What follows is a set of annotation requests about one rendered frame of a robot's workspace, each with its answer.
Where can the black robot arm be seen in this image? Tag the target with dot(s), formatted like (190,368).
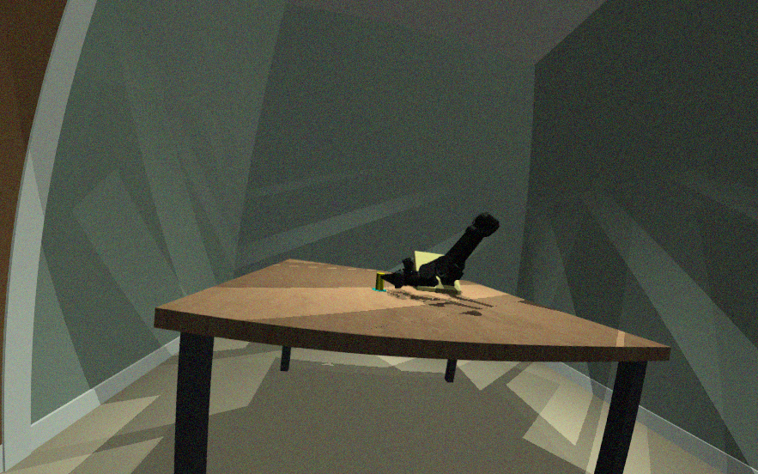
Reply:
(448,268)

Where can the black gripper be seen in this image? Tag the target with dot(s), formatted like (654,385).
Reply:
(398,279)

